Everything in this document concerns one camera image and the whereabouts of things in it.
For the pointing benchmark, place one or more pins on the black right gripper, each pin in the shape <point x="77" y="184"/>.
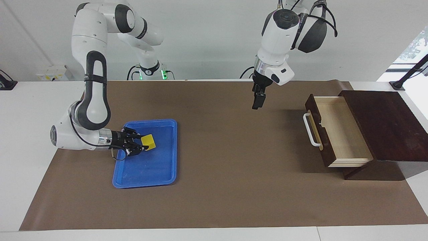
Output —
<point x="118" y="140"/>

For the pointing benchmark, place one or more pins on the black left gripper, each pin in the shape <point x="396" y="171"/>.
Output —
<point x="260" y="83"/>

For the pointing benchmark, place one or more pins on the yellow block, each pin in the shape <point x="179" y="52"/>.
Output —
<point x="149" y="142"/>

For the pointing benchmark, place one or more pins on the dark wooden drawer cabinet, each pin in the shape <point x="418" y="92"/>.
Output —
<point x="384" y="127"/>

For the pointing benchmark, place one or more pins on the blue plastic tray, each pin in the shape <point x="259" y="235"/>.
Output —
<point x="150" y="167"/>

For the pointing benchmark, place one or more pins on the brown paper table mat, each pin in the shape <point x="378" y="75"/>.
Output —
<point x="234" y="167"/>

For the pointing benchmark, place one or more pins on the black clamp stand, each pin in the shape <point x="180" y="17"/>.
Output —
<point x="397" y="85"/>

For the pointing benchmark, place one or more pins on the black desk mount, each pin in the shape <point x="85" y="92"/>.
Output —
<point x="6" y="84"/>

